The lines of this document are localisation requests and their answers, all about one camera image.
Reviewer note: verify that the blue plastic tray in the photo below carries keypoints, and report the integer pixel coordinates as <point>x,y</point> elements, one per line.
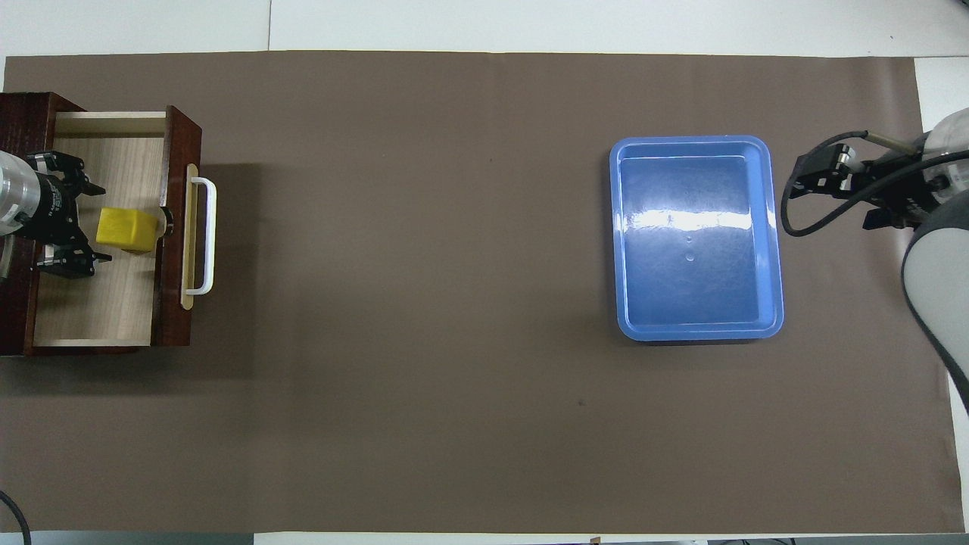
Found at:
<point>693,250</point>

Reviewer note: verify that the yellow cube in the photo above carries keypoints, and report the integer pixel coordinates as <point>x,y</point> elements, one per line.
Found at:
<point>125,227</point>

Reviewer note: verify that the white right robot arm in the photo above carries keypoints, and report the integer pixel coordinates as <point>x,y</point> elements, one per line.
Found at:
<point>942,272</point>

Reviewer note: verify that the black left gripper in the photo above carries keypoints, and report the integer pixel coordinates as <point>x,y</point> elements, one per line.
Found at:
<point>57,208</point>

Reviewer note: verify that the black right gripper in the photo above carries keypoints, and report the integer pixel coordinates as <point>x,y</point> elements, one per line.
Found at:
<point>897,189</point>

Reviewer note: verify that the brown table mat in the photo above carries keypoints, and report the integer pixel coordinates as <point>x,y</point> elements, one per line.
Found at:
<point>416,303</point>

